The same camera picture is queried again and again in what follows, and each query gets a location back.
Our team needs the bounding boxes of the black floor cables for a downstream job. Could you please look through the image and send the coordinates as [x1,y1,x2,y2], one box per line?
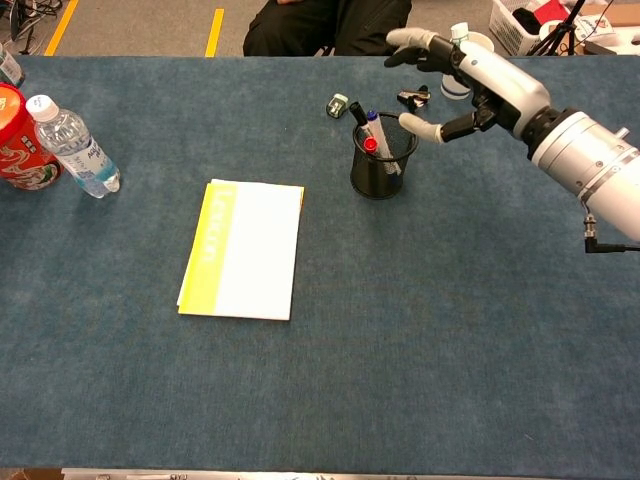
[0,0,64,42]

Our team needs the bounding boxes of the blue whiteboard marker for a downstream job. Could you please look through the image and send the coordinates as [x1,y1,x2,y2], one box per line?
[366,109,402,177]

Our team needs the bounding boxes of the red whiteboard marker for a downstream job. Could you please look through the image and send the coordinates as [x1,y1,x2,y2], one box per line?
[362,136,396,162]

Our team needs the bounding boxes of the white plastic basket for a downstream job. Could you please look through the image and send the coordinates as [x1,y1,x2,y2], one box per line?
[488,0,576,56]

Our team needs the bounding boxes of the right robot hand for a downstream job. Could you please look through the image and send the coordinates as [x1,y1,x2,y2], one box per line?
[383,27,552,147]

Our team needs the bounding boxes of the black arm cable connector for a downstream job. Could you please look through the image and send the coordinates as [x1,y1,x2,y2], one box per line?
[583,214,640,256]

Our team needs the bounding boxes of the flat tan cardboard carton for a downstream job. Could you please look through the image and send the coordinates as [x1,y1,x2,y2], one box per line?
[582,0,640,57]

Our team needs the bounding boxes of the black whiteboard marker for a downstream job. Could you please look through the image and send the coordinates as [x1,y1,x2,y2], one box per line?
[348,101,374,142]

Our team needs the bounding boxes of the seated person in black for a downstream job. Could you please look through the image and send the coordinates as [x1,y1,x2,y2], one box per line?
[242,0,414,57]

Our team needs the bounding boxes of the red orange snack can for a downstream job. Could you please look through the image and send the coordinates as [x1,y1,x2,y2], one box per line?
[0,82,64,192]

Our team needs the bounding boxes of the yellow and white notebook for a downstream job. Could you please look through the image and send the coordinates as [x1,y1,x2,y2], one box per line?
[176,178,306,322]

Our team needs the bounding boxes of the small green pencil sharpener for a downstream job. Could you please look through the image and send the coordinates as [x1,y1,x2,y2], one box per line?
[325,93,350,120]

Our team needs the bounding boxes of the white printed package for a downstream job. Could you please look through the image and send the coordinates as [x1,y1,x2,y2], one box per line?
[573,12,619,49]

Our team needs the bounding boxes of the clear plastic water bottle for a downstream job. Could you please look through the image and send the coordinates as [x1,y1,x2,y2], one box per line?
[25,94,122,200]

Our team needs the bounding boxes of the black mesh pen holder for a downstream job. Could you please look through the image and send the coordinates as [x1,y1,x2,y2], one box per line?
[349,111,419,201]

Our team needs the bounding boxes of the white paper cup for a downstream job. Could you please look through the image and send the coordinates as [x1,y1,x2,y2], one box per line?
[440,32,496,101]

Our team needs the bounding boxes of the blue felt table cover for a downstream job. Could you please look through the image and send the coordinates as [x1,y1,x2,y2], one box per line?
[0,54,640,474]

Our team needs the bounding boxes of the black tripod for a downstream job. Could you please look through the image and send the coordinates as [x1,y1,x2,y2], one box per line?
[527,0,589,57]

